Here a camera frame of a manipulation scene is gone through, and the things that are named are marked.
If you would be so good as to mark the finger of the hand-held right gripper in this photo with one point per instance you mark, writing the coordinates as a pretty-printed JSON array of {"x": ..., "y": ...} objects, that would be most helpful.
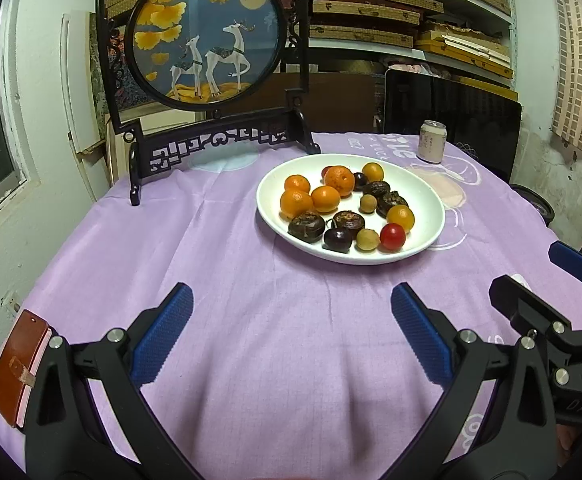
[
  {"x": 573, "y": 262},
  {"x": 518, "y": 302}
]

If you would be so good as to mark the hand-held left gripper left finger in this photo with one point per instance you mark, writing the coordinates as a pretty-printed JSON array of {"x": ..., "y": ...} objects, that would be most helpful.
[{"x": 166, "y": 335}]

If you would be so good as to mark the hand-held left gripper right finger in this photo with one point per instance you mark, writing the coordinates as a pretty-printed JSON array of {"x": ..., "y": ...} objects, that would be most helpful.
[{"x": 418, "y": 335}]

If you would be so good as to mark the red tomato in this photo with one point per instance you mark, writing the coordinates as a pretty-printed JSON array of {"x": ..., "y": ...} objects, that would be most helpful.
[
  {"x": 326, "y": 172},
  {"x": 392, "y": 236}
]

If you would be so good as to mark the tan longan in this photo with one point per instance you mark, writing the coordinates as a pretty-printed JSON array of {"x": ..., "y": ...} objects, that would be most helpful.
[
  {"x": 368, "y": 203},
  {"x": 366, "y": 239}
]

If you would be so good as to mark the yellow tomato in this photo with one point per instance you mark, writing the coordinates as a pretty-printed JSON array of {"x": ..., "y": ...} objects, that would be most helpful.
[
  {"x": 372, "y": 171},
  {"x": 400, "y": 218}
]

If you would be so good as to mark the dark cherry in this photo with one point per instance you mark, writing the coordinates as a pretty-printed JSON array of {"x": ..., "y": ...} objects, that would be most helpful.
[
  {"x": 360, "y": 180},
  {"x": 337, "y": 239}
]

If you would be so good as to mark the dark purple mangosteen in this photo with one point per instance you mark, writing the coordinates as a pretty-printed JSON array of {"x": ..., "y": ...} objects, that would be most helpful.
[
  {"x": 392, "y": 203},
  {"x": 348, "y": 220}
]

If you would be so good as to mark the white oval plate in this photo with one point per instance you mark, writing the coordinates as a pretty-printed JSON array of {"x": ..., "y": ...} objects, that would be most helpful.
[{"x": 423, "y": 200}]

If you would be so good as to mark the dark water chestnut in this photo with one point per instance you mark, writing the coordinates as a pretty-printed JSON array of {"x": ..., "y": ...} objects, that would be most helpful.
[
  {"x": 376, "y": 189},
  {"x": 306, "y": 226}
]

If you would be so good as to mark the small orange tomato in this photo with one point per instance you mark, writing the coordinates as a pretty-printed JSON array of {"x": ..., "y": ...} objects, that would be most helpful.
[{"x": 325, "y": 199}]

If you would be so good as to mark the orange mandarin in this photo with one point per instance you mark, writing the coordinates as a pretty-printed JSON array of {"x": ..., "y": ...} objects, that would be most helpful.
[
  {"x": 296, "y": 181},
  {"x": 340, "y": 180},
  {"x": 295, "y": 202}
]

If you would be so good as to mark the black round object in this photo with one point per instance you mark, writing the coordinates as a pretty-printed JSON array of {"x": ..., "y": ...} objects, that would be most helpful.
[{"x": 536, "y": 205}]

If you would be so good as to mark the purple printed tablecloth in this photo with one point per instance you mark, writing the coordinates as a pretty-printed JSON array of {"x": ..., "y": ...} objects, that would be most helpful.
[{"x": 271, "y": 335}]

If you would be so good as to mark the brown leather notebook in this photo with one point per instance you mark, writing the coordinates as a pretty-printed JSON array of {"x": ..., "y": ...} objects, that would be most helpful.
[{"x": 16, "y": 370}]

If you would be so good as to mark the pale drink can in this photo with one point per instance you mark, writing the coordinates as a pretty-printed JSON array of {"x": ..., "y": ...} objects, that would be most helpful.
[{"x": 431, "y": 142}]

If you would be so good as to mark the black flat panel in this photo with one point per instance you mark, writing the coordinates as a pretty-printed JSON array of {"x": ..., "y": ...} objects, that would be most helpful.
[{"x": 451, "y": 125}]

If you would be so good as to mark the brown wooden board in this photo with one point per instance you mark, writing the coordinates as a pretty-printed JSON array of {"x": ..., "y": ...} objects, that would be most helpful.
[{"x": 336, "y": 102}]

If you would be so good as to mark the white framed board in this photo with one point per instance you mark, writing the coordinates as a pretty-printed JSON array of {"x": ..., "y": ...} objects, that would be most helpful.
[{"x": 78, "y": 100}]

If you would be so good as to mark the pink cloth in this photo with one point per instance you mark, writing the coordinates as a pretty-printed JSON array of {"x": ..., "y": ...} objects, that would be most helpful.
[{"x": 406, "y": 67}]

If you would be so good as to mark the white metal shelf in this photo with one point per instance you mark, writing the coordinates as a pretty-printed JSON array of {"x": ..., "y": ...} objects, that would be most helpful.
[{"x": 471, "y": 5}]

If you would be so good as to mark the round deer painting table screen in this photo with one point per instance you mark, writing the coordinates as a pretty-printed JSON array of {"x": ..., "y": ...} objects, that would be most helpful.
[{"x": 206, "y": 35}]

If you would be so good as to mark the white wall outlet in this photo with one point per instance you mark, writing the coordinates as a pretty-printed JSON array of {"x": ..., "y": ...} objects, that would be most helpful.
[{"x": 10, "y": 302}]

